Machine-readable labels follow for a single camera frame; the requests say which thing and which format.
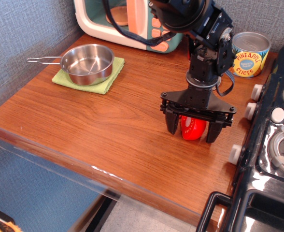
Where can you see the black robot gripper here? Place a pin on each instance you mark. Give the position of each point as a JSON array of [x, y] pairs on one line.
[[198, 101]]

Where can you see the red plastic half tomato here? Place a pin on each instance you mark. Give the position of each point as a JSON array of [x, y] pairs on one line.
[[192, 128]]

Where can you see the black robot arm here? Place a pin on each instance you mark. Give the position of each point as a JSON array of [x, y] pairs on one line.
[[210, 30]]

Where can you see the tomato sauce can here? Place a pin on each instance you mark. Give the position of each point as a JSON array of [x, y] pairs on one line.
[[189, 48]]

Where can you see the green folded rag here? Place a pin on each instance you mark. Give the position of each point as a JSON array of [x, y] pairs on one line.
[[63, 79]]

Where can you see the white stove knob lower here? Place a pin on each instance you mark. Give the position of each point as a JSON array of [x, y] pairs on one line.
[[235, 154]]

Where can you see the white stove knob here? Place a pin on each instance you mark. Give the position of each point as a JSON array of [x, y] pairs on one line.
[[256, 92], [249, 111], [235, 154]]

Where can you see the white stove knob middle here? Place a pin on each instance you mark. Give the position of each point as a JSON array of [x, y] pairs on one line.
[[249, 111]]

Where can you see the white stove knob upper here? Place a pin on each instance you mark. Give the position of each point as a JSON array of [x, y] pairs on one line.
[[256, 92]]

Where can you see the pineapple slices can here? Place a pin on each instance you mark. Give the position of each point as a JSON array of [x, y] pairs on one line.
[[251, 50]]

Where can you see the black toy stove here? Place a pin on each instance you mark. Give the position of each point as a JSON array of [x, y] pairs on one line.
[[257, 201]]

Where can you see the toy microwave oven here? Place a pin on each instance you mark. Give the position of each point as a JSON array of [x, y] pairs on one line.
[[132, 15]]

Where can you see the small stainless steel pot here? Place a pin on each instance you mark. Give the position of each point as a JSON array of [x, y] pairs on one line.
[[86, 65]]

